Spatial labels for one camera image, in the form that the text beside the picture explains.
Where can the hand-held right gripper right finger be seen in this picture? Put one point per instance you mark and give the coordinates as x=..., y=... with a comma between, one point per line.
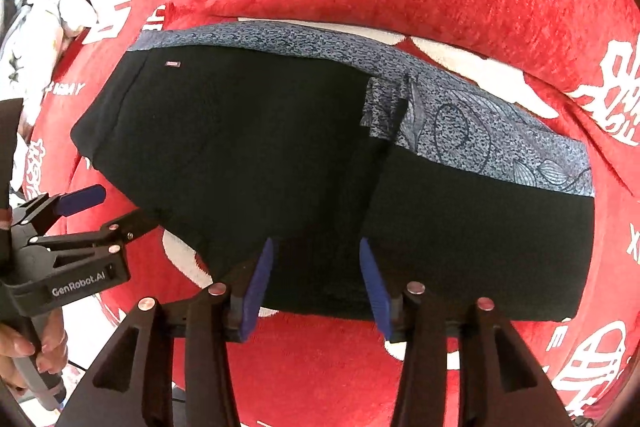
x=376, y=287

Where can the blue leaf-patterned cloth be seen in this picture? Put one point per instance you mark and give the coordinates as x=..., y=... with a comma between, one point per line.
x=450, y=122

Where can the person's left hand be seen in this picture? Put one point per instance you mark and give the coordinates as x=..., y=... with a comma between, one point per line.
x=54, y=347

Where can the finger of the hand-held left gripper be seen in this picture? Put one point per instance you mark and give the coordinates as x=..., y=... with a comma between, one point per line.
x=80, y=201
x=120, y=229

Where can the white floral cloth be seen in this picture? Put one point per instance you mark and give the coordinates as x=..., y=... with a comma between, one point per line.
x=45, y=7

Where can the black pants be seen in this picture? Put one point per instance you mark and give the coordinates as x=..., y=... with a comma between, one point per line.
x=250, y=147

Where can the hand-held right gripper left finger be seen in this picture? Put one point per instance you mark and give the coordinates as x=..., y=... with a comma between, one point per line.
x=256, y=287

